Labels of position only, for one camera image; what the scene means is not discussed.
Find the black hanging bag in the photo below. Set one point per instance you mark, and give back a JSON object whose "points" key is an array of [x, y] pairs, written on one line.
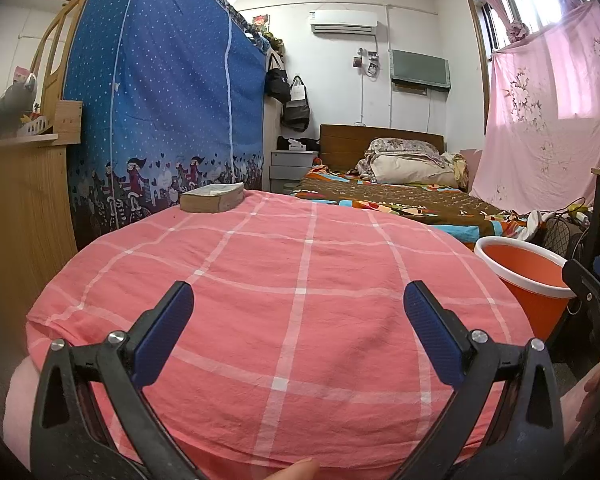
{"points": [[278, 82]]}

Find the yellowish crumpled cloth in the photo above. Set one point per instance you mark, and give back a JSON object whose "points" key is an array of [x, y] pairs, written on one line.
{"points": [[457, 170]]}

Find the floral pillow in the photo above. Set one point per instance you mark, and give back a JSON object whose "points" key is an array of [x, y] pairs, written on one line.
{"points": [[405, 147]]}

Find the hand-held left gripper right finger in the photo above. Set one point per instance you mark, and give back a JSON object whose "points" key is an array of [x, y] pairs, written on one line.
{"points": [[435, 340]]}

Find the brown tissue box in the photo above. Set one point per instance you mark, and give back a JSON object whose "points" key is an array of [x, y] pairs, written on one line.
{"points": [[210, 199]]}

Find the dark cloth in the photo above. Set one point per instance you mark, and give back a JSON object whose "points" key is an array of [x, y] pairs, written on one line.
{"points": [[305, 143]]}

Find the white fence box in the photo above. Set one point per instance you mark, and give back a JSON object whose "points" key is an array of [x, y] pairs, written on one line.
{"points": [[32, 125]]}

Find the colourful patterned bed cover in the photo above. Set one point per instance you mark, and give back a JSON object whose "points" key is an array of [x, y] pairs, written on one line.
{"points": [[405, 205]]}

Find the small flower picture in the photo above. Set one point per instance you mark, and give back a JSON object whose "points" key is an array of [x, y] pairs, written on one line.
{"points": [[261, 23]]}

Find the white wall air conditioner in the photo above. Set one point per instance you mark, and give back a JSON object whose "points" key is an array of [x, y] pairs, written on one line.
{"points": [[344, 21]]}

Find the black floor fan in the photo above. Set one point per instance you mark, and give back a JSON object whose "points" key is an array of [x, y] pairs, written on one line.
{"points": [[560, 240]]}

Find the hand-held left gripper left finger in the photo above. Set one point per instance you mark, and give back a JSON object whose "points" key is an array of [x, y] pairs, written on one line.
{"points": [[162, 340]]}

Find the person's left hand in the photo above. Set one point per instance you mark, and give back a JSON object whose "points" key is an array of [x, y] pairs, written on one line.
{"points": [[290, 471]]}

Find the grey plush toy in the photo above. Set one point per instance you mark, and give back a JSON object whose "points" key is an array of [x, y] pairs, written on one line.
{"points": [[12, 105]]}

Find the pink checked blanket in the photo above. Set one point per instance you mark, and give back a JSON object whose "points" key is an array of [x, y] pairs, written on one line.
{"points": [[290, 285]]}

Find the grey hanging tote bag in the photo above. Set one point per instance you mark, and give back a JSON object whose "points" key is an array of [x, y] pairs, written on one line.
{"points": [[296, 110]]}

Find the blue dotted fabric wardrobe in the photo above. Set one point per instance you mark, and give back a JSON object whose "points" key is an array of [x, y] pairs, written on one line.
{"points": [[170, 85]]}

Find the brown wooden headboard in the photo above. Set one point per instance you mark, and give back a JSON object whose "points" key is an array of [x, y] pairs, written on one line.
{"points": [[340, 147]]}

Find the grey nightstand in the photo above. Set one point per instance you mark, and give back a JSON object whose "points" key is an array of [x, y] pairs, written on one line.
{"points": [[290, 167]]}

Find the green cloth covered wall unit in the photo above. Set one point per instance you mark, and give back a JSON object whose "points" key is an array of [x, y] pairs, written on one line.
{"points": [[420, 67]]}

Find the light wooden cabinet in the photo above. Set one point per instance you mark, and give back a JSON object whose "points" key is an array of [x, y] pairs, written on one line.
{"points": [[25, 220]]}

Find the pink floral hanging sheet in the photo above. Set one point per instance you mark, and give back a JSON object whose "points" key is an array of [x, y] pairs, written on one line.
{"points": [[545, 125]]}

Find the window with bars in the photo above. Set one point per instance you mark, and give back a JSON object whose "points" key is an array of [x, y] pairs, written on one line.
{"points": [[530, 0]]}

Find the orange bucket with white rim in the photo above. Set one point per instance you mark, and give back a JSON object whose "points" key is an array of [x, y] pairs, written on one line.
{"points": [[525, 265]]}

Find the wooden bunk frame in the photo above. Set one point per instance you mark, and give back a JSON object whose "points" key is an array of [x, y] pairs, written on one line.
{"points": [[55, 50]]}

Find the beige pillow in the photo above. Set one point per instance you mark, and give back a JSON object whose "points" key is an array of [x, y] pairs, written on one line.
{"points": [[410, 172]]}

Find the wall socket with chargers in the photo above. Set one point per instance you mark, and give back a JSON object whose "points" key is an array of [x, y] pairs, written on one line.
{"points": [[369, 62]]}

